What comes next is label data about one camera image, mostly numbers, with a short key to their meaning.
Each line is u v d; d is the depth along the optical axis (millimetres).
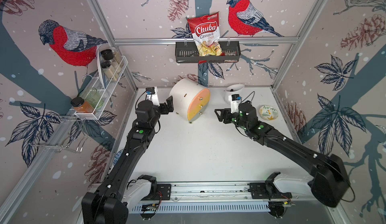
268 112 1037
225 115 685
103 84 674
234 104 696
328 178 391
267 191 665
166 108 679
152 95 621
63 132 567
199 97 871
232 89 1102
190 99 836
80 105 595
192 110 852
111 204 365
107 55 787
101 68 754
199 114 978
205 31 799
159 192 727
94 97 667
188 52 946
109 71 762
